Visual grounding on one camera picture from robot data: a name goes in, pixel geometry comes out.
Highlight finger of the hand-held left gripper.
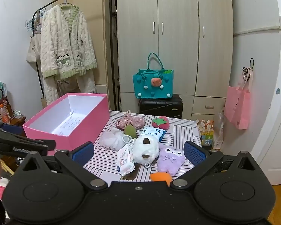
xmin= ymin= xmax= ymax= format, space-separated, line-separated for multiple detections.
xmin=0 ymin=132 xmax=57 ymax=150
xmin=0 ymin=146 xmax=49 ymax=156

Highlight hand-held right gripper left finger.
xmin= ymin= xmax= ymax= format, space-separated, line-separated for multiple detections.
xmin=17 ymin=141 xmax=108 ymax=191

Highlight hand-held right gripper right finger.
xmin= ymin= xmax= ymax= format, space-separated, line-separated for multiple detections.
xmin=170 ymin=141 xmax=259 ymax=190

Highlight pink cardboard box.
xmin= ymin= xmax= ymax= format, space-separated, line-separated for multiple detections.
xmin=22 ymin=93 xmax=110 ymax=151

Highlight purple plush doll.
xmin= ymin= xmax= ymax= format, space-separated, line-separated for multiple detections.
xmin=157 ymin=145 xmax=186 ymax=177

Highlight strawberry plush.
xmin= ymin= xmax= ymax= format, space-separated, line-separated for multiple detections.
xmin=152 ymin=115 xmax=170 ymax=130

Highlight white fluffy plush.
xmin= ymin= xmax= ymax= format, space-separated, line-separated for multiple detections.
xmin=132 ymin=135 xmax=160 ymax=169

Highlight pink floral scrunchie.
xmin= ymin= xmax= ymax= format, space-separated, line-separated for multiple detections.
xmin=115 ymin=110 xmax=146 ymax=132

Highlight orange drink bottle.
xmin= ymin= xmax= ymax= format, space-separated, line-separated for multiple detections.
xmin=0 ymin=104 xmax=11 ymax=124

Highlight striped bed sheet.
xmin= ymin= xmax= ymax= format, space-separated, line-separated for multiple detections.
xmin=54 ymin=110 xmax=202 ymax=183

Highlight white mesh bath ball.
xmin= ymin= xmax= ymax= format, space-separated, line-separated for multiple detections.
xmin=101 ymin=128 xmax=126 ymax=151

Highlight printed paper sheet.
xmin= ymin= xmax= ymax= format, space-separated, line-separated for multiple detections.
xmin=50 ymin=115 xmax=85 ymax=136

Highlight white plastic bag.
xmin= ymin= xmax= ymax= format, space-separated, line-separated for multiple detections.
xmin=212 ymin=108 xmax=226 ymax=149

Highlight orange plush item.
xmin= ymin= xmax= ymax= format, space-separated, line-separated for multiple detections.
xmin=150 ymin=172 xmax=172 ymax=185

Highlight pink white wipes packet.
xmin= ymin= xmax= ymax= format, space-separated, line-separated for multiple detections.
xmin=117 ymin=144 xmax=135 ymax=176

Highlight blue white tissue pack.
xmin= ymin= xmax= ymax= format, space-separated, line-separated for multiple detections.
xmin=140 ymin=127 xmax=167 ymax=142

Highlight green plush pendant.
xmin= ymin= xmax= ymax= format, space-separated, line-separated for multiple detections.
xmin=124 ymin=124 xmax=138 ymax=138

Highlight brown plush item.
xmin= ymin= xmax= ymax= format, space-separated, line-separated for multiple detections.
xmin=122 ymin=163 xmax=142 ymax=181

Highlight black suitcase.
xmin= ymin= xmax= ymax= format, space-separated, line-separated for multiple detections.
xmin=138 ymin=94 xmax=184 ymax=119

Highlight pink shopping bag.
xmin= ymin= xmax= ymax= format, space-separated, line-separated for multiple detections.
xmin=224 ymin=68 xmax=252 ymax=130

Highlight teal felt tote bag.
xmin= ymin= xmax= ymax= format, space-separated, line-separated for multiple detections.
xmin=132 ymin=52 xmax=174 ymax=99

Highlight canvas tote bag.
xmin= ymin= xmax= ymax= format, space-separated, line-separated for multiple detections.
xmin=26 ymin=9 xmax=44 ymax=64

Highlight white door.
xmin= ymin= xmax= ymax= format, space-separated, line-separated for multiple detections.
xmin=250 ymin=0 xmax=281 ymax=185

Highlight white fluffy cardigan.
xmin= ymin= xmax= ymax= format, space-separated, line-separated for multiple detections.
xmin=40 ymin=3 xmax=97 ymax=80

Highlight beige wooden cabinet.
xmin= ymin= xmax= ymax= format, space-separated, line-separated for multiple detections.
xmin=53 ymin=0 xmax=115 ymax=110

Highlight beige wardrobe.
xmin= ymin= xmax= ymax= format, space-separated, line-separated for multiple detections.
xmin=116 ymin=0 xmax=234 ymax=122

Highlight black clothes rack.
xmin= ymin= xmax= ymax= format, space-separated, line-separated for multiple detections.
xmin=32 ymin=0 xmax=122 ymax=112

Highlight black hair ties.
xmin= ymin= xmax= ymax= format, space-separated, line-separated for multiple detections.
xmin=242 ymin=58 xmax=254 ymax=81

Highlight blue wire hanger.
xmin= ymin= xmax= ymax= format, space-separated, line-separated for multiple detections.
xmin=25 ymin=7 xmax=46 ymax=32

